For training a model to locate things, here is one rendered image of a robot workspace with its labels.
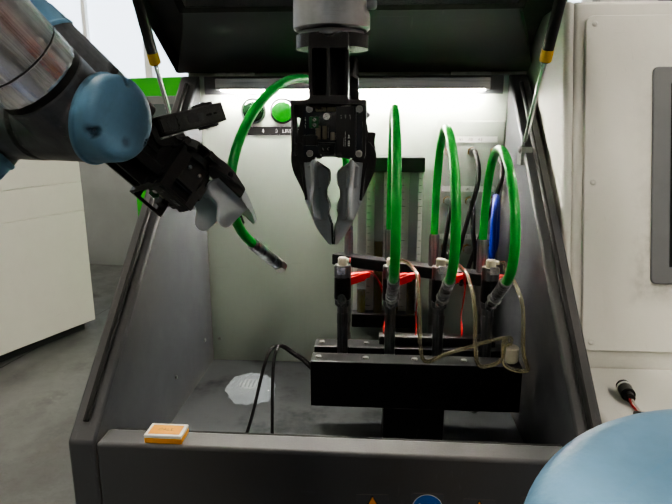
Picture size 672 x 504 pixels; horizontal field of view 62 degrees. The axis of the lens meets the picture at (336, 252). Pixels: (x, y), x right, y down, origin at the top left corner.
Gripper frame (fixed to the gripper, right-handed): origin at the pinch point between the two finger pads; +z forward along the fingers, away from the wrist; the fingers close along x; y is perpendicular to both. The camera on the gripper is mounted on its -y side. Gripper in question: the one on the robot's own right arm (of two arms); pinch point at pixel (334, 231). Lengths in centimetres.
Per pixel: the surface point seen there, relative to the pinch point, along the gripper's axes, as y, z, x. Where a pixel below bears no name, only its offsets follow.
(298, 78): -30.2, -18.2, -7.8
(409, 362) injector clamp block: -24.4, 26.3, 10.4
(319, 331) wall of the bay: -57, 34, -8
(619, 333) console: -26, 21, 43
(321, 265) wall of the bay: -57, 19, -7
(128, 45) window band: -450, -75, -215
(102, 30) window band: -453, -88, -239
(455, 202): -14.6, -1.3, 15.1
